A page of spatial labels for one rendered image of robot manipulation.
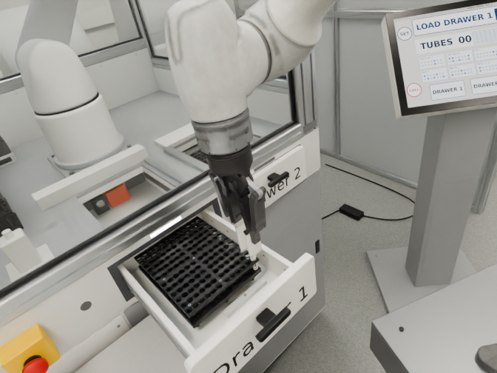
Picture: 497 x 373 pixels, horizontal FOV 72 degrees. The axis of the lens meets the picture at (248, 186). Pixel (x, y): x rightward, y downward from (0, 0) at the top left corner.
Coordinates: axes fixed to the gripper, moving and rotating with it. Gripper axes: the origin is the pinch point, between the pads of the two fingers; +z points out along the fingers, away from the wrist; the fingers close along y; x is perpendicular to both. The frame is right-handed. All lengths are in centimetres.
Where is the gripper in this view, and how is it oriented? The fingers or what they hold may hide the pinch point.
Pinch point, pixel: (248, 237)
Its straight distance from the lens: 66.7
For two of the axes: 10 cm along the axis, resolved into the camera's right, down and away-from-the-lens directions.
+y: 6.6, 3.1, -6.8
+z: 1.7, 8.2, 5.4
